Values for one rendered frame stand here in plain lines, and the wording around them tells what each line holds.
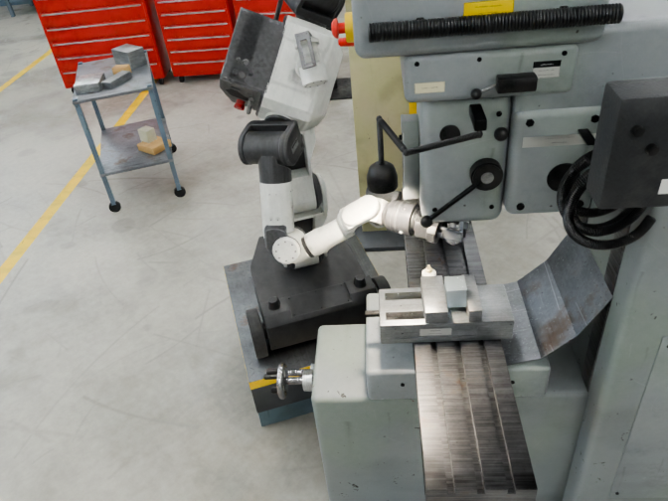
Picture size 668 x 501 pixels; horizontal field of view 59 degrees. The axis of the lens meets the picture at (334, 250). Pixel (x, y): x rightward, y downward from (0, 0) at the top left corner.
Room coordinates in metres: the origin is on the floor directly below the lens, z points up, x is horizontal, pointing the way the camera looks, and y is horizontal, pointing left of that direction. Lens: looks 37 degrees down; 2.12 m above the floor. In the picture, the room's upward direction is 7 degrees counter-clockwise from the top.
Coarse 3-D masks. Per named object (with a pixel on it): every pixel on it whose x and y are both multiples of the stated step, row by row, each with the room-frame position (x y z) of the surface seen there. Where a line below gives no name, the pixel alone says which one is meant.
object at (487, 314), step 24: (408, 288) 1.26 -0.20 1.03; (480, 288) 1.22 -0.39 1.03; (504, 288) 1.21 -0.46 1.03; (384, 312) 1.17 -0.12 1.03; (408, 312) 1.16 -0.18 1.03; (456, 312) 1.14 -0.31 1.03; (480, 312) 1.09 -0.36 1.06; (504, 312) 1.12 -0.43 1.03; (384, 336) 1.12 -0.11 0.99; (408, 336) 1.12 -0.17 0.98; (432, 336) 1.11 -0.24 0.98; (456, 336) 1.10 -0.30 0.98; (480, 336) 1.09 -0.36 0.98; (504, 336) 1.09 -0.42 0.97
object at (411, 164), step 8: (408, 120) 1.23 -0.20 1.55; (416, 120) 1.23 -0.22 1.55; (408, 128) 1.23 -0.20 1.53; (416, 128) 1.23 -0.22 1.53; (408, 136) 1.23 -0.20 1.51; (416, 136) 1.23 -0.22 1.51; (408, 144) 1.23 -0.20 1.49; (416, 144) 1.23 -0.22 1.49; (408, 160) 1.23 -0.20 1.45; (416, 160) 1.23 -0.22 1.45; (408, 168) 1.23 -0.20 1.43; (416, 168) 1.23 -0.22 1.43; (408, 176) 1.23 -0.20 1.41; (416, 176) 1.23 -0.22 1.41; (408, 184) 1.23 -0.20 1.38; (416, 184) 1.23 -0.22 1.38; (408, 192) 1.23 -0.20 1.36; (416, 192) 1.23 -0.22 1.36
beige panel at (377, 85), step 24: (360, 72) 2.98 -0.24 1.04; (384, 72) 2.96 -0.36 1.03; (360, 96) 2.98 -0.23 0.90; (384, 96) 2.96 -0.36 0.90; (360, 120) 2.98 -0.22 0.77; (360, 144) 2.98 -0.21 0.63; (384, 144) 2.97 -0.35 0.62; (360, 168) 2.98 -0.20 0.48; (360, 192) 2.98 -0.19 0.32; (360, 240) 2.90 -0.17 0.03; (384, 240) 2.87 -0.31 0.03
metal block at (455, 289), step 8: (448, 280) 1.19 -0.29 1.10; (456, 280) 1.18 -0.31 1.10; (464, 280) 1.18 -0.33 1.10; (448, 288) 1.15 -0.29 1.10; (456, 288) 1.15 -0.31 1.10; (464, 288) 1.15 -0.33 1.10; (448, 296) 1.15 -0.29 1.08; (456, 296) 1.14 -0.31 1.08; (464, 296) 1.14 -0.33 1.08; (448, 304) 1.15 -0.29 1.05; (456, 304) 1.14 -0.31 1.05; (464, 304) 1.14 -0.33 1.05
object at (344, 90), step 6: (330, 30) 5.40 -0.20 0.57; (336, 78) 5.42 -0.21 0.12; (342, 78) 5.67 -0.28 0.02; (348, 78) 5.65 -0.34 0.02; (336, 84) 5.41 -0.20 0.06; (342, 84) 5.48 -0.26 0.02; (348, 84) 5.47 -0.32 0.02; (336, 90) 5.35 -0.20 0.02; (342, 90) 5.33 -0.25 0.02; (348, 90) 5.32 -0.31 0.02; (336, 96) 5.21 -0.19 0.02; (342, 96) 5.19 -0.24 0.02; (348, 96) 5.17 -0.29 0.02
